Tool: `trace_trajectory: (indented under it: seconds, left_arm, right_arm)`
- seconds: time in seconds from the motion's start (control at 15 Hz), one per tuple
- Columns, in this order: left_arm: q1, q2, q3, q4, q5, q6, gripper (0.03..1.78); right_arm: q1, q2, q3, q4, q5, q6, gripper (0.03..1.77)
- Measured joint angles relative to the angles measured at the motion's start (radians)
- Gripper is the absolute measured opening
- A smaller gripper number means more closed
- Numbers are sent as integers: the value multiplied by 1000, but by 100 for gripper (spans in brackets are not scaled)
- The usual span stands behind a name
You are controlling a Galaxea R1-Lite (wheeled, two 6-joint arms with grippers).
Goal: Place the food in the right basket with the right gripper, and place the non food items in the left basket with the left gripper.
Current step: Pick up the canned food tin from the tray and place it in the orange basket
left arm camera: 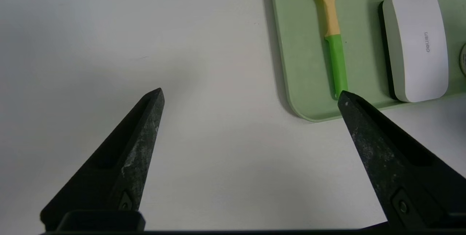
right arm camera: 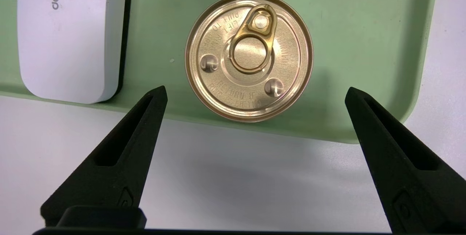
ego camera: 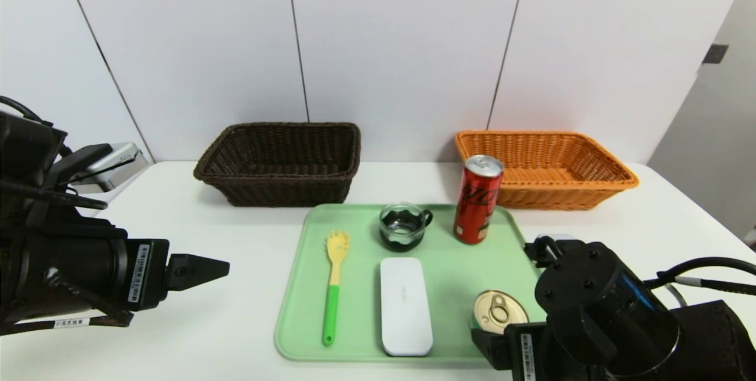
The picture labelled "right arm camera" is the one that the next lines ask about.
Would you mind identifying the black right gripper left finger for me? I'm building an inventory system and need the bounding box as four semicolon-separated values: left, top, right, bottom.
40;86;168;230

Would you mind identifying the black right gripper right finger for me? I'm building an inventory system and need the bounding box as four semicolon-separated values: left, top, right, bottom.
345;87;466;233

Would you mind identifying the tin can with gold lid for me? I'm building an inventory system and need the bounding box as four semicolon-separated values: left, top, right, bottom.
185;0;314;123

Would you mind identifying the white pencil case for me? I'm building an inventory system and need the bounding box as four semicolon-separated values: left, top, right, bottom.
16;0;133;104

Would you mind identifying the light green plastic tray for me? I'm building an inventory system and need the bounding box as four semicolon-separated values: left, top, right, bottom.
0;0;441;144

